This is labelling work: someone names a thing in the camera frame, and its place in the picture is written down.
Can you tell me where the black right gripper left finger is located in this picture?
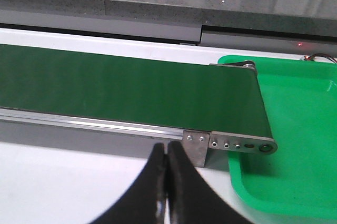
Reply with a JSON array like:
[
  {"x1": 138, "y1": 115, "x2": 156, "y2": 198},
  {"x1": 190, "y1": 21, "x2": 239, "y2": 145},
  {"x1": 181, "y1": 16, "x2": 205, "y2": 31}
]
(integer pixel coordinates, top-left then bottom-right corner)
[{"x1": 92, "y1": 143, "x2": 166, "y2": 223}]

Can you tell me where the green conveyor belt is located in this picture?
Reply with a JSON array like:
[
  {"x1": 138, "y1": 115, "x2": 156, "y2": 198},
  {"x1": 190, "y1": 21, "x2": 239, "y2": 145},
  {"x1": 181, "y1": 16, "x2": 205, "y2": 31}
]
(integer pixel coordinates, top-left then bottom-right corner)
[{"x1": 1, "y1": 44, "x2": 277, "y2": 166}]

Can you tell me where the green plastic tray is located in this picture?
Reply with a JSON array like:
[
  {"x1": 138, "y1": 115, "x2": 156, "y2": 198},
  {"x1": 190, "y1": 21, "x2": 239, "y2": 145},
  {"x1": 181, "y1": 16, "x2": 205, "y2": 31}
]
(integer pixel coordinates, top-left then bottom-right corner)
[{"x1": 229, "y1": 57, "x2": 336, "y2": 220}]

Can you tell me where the grey stone counter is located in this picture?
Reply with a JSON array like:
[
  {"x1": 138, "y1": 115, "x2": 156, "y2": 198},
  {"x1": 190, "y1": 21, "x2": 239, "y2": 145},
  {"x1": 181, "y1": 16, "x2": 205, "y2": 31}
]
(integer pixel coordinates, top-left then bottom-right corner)
[{"x1": 1, "y1": 0, "x2": 336, "y2": 53}]

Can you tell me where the red black wire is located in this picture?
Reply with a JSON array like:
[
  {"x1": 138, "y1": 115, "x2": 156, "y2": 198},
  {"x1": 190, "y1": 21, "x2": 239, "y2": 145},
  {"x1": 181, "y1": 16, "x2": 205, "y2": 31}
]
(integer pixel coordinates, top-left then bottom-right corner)
[{"x1": 302, "y1": 53, "x2": 337, "y2": 64}]

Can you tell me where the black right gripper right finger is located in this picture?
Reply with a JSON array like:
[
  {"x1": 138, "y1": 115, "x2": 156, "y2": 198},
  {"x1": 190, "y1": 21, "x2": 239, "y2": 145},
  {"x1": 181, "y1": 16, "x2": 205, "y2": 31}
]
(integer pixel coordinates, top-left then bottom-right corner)
[{"x1": 167, "y1": 141, "x2": 250, "y2": 223}]

